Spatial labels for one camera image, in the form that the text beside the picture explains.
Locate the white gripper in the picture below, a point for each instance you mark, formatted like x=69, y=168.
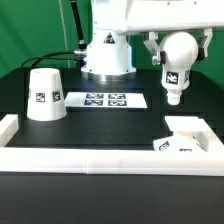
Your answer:
x=172, y=15

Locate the white lamp bulb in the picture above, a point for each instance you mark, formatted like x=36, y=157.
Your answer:
x=181, y=51

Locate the white lamp base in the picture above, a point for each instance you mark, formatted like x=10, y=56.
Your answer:
x=185, y=135

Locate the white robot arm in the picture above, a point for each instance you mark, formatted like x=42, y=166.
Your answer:
x=109, y=54

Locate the white lamp shade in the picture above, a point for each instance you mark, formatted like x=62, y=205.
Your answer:
x=45, y=99

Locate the white marker sheet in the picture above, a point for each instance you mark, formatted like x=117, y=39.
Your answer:
x=105, y=100

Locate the white U-shaped fence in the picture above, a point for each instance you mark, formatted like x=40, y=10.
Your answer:
x=46, y=160

